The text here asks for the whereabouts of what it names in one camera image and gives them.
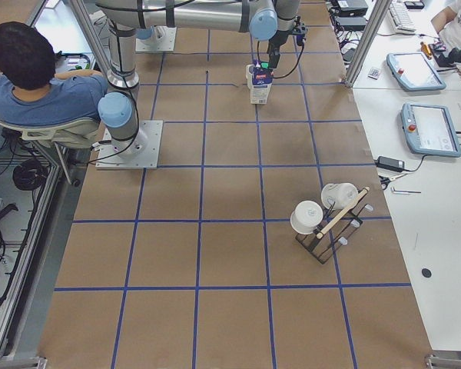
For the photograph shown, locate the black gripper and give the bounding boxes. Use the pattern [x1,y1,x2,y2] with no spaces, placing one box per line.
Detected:
[267,15,307,69]

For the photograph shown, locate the blue white milk carton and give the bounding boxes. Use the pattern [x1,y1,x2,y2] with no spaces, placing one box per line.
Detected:
[245,59,274,105]

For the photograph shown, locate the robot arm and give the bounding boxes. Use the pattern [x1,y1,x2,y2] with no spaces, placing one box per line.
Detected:
[136,25,167,43]
[96,1,307,105]

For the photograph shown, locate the white cup on rack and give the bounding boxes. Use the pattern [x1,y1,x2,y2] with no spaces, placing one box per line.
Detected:
[321,182,358,210]
[290,200,323,235]

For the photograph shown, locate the small remote control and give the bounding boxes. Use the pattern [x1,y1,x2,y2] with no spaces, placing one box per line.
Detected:
[368,67,381,80]

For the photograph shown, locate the white keyboard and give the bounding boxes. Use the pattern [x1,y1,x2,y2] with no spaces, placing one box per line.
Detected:
[387,1,416,35]

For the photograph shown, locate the teach pendant far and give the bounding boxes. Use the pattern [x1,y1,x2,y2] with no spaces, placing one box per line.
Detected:
[386,52,446,91]

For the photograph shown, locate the teach pendant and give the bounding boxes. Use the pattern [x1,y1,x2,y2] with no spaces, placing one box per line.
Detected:
[386,52,446,91]
[400,103,461,158]

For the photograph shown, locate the black power adapter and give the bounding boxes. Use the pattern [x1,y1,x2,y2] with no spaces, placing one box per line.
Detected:
[375,156,405,173]

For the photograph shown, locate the scissors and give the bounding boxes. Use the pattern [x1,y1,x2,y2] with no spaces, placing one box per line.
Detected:
[379,173,407,191]

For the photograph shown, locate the teach pendant near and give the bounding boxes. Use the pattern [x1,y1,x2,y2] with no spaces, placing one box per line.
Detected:
[400,103,461,158]

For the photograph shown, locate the allen key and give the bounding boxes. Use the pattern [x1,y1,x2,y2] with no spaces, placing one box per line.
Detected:
[391,187,422,195]

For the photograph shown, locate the grey office chair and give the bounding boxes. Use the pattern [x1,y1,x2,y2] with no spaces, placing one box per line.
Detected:
[0,117,100,187]

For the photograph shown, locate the seated person blue shirt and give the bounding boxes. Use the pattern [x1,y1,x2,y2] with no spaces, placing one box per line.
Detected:
[0,22,108,126]

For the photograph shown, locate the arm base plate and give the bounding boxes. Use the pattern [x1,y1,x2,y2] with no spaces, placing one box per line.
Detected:
[135,26,177,53]
[95,120,163,170]

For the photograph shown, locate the aluminium frame post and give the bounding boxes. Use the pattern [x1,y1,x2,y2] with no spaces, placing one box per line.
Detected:
[344,0,391,88]

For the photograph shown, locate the black wire cup rack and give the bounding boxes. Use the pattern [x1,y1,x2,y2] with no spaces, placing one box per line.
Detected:
[295,205,365,264]

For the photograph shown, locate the coiled black cable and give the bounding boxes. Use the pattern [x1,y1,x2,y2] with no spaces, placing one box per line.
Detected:
[12,158,49,192]

